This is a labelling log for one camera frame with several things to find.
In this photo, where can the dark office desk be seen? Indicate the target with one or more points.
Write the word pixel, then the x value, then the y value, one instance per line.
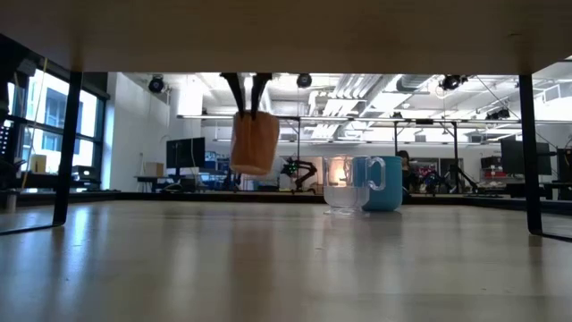
pixel 152 179

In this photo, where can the orange plastic mug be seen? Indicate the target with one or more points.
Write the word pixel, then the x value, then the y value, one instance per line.
pixel 254 143

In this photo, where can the teal object at table edge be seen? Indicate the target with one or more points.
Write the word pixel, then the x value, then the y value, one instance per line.
pixel 286 36

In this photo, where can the clear glass mug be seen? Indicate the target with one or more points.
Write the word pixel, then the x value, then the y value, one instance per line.
pixel 342 197

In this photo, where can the black computer monitor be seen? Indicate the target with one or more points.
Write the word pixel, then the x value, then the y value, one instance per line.
pixel 509 156
pixel 185 153

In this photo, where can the window with black frame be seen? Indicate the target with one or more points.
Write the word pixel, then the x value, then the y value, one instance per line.
pixel 87 116

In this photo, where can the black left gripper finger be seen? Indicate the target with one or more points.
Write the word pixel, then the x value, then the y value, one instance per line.
pixel 258 91
pixel 236 91

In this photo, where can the cardboard box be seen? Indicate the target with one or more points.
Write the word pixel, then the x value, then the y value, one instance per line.
pixel 154 170

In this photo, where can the black background robot arm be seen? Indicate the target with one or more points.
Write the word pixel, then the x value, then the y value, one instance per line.
pixel 308 169

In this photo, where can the black round ceiling camera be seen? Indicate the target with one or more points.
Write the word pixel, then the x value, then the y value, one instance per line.
pixel 451 82
pixel 156 84
pixel 304 81

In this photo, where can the yellow box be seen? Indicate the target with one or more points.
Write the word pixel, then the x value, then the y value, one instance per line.
pixel 38 164

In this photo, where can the black table frame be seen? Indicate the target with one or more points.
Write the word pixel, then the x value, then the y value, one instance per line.
pixel 134 196

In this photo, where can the blue mug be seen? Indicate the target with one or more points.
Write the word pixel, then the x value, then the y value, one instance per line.
pixel 391 188

